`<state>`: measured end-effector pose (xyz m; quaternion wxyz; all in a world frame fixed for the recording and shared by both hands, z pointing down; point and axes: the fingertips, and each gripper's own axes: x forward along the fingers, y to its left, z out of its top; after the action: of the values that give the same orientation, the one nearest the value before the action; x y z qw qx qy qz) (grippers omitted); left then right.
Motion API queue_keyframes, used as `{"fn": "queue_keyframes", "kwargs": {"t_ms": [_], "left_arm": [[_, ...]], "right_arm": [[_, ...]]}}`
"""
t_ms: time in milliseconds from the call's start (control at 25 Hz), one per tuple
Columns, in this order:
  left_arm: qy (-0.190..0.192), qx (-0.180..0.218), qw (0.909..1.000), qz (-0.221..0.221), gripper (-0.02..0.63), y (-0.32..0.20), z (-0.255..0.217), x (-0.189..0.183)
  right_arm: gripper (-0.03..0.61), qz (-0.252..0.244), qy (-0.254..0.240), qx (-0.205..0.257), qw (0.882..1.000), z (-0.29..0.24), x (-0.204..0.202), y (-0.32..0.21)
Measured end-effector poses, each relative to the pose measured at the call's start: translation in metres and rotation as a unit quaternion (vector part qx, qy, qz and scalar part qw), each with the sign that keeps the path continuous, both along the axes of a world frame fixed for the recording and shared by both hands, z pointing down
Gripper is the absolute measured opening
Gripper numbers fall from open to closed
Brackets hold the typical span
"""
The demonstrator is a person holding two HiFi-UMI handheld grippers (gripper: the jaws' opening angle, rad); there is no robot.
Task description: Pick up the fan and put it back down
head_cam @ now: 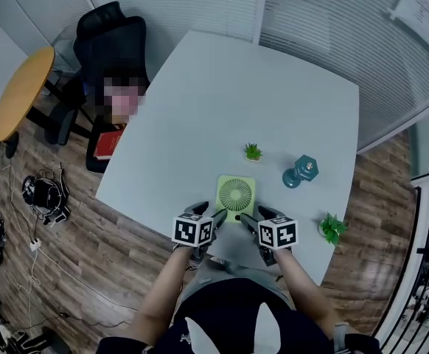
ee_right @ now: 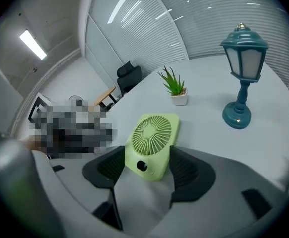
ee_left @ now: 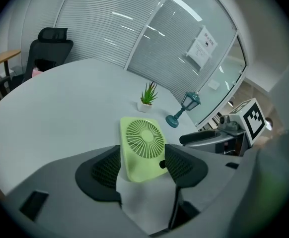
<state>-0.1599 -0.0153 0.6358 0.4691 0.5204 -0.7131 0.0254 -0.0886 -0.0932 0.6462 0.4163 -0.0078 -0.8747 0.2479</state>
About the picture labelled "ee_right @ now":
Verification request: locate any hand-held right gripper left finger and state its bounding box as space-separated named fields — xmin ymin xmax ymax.
xmin=31 ymin=145 xmax=126 ymax=232

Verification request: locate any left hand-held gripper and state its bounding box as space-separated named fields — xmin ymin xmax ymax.
xmin=0 ymin=134 xmax=66 ymax=238

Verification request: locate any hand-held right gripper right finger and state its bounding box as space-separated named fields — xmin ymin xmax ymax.
xmin=168 ymin=144 xmax=289 ymax=233

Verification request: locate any green small desk fan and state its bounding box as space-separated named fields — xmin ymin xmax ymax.
xmin=124 ymin=113 xmax=181 ymax=182

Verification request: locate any round wooden table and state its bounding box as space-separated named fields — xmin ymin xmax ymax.
xmin=94 ymin=86 xmax=117 ymax=107

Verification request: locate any spiky plant in square pot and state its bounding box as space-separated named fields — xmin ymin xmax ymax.
xmin=157 ymin=65 xmax=188 ymax=107

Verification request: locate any black office chair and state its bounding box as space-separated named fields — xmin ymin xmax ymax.
xmin=116 ymin=60 xmax=143 ymax=97

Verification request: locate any teal lantern table lamp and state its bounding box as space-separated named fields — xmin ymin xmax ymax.
xmin=219 ymin=22 xmax=270 ymax=130

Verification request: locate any ceiling light strip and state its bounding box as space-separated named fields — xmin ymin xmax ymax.
xmin=19 ymin=29 xmax=48 ymax=60

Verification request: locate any white shelf frame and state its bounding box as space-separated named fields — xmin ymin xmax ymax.
xmin=27 ymin=95 xmax=56 ymax=124

